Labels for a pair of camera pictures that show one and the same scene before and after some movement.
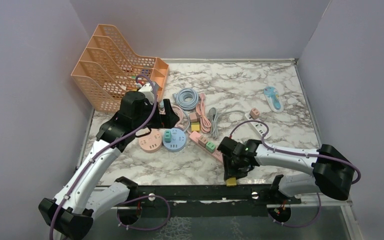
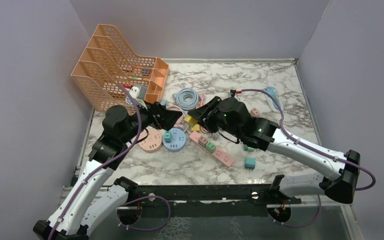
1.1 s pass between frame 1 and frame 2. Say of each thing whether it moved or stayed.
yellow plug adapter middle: stayed
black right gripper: moved
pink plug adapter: stayed
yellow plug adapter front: moved
